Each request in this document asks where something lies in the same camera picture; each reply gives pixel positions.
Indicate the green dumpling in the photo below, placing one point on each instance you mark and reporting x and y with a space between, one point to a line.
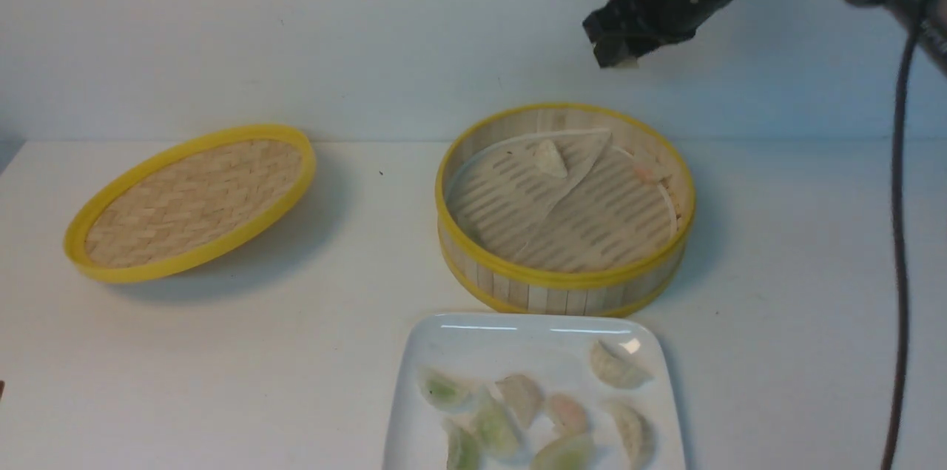
627 64
493 428

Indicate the white dumpling plate top right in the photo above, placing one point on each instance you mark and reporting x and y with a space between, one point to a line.
616 370

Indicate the white dumpling plate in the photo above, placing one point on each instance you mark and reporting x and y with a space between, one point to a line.
616 370
635 433
523 397

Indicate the white dumpling plate centre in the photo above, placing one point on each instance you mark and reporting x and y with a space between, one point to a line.
523 397

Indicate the pink dumpling on plate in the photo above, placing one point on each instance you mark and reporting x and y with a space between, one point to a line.
568 416

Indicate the white square plate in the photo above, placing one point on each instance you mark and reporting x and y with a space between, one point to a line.
480 349

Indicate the green dumpling plate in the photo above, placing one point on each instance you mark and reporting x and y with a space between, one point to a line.
443 392
463 449
568 452

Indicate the green dumpling plate bottom centre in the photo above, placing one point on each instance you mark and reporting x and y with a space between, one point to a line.
568 452

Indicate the green dumpling plate bottom left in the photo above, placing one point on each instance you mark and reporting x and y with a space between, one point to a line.
463 449

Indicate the pink dumpling in steamer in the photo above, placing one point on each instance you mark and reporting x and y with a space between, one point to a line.
648 169

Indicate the white dumpling in steamer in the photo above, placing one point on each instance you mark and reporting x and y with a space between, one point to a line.
548 160

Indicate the white steamer liner paper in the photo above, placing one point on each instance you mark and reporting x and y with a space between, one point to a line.
600 217

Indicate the yellow rimmed bamboo steamer basket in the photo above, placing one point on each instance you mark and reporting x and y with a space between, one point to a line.
508 287

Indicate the yellow rimmed bamboo steamer lid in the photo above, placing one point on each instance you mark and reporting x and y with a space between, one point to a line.
191 203

